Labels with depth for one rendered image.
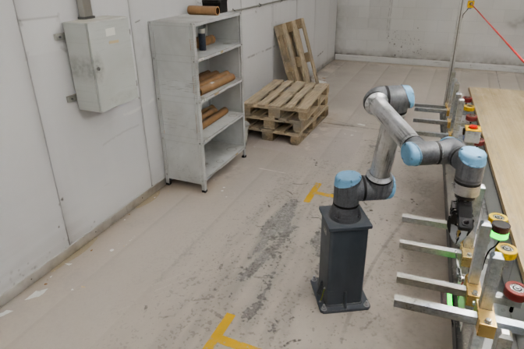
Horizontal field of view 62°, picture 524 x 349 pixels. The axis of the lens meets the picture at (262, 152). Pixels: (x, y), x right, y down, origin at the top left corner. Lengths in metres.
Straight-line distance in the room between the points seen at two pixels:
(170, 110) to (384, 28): 6.43
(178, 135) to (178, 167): 0.33
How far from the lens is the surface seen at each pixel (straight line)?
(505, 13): 9.52
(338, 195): 2.53
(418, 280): 1.85
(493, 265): 1.53
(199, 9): 4.24
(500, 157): 2.97
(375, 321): 2.89
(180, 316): 2.90
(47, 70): 3.19
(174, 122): 4.03
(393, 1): 9.56
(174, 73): 3.87
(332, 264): 2.70
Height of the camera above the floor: 1.99
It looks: 24 degrees down
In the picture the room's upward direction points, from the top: 1 degrees counter-clockwise
